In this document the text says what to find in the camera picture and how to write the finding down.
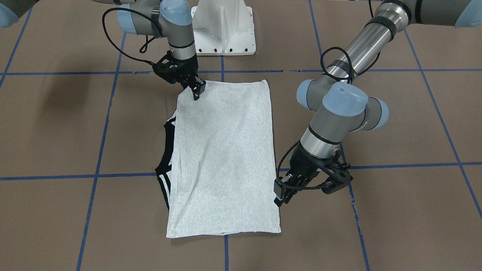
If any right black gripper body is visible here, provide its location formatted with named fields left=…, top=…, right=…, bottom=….
left=172, top=55, right=206, bottom=93

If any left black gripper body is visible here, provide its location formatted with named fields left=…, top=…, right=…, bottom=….
left=274, top=141, right=325, bottom=204

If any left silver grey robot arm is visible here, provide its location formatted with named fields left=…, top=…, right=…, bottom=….
left=274, top=0, right=482, bottom=207

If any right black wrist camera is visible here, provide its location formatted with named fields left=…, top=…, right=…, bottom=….
left=152, top=52, right=181, bottom=84

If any grey cartoon print t-shirt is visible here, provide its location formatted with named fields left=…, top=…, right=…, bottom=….
left=156, top=80, right=282, bottom=239

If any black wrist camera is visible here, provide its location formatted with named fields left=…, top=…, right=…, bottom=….
left=152, top=52, right=181, bottom=84
left=320, top=150, right=353, bottom=194

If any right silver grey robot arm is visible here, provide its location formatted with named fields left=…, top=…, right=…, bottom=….
left=101, top=0, right=206, bottom=100

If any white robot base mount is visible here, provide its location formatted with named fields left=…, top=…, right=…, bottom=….
left=191, top=0, right=256, bottom=56

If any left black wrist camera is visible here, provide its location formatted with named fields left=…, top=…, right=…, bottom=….
left=320, top=150, right=353, bottom=194

